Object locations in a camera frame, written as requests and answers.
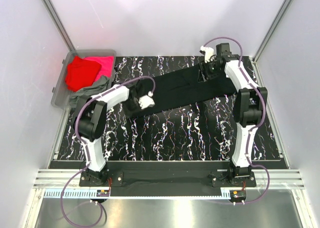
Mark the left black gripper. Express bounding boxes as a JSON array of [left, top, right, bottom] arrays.
[[122, 97, 145, 119]]

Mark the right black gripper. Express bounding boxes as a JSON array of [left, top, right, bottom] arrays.
[[197, 58, 222, 83]]

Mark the black t shirt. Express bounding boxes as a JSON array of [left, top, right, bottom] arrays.
[[129, 65, 237, 118]]

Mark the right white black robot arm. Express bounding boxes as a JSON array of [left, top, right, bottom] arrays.
[[200, 43, 268, 187]]

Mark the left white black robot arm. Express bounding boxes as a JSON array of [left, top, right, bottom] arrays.
[[73, 80, 155, 186]]

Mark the grey t shirt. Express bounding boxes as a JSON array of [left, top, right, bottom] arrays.
[[68, 75, 111, 108]]

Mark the pink t shirt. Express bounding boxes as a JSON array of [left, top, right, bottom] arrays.
[[84, 56, 115, 82]]

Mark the red t shirt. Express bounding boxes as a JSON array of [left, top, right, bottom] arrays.
[[65, 56, 102, 92]]

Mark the clear plastic storage bin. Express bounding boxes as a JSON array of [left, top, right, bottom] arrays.
[[51, 49, 117, 110]]

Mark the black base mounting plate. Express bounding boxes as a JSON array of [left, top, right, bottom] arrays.
[[79, 161, 257, 198]]

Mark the left yellow connector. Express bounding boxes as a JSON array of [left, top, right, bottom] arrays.
[[96, 189, 110, 197]]

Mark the yellow connector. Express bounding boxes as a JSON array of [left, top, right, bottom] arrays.
[[96, 189, 110, 197], [230, 190, 247, 200]]

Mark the right yellow connector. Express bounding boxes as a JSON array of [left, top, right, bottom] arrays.
[[230, 190, 247, 200]]

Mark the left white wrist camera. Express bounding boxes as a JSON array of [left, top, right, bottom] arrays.
[[138, 95, 155, 110]]

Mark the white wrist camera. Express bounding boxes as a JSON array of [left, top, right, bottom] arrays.
[[138, 95, 155, 110], [199, 46, 215, 63]]

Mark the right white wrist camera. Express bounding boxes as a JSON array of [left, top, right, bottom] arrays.
[[199, 46, 215, 63]]

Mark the aluminium frame rail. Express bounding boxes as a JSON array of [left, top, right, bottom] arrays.
[[33, 169, 305, 190]]

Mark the white slotted cable duct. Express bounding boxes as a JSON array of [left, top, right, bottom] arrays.
[[44, 188, 231, 200]]

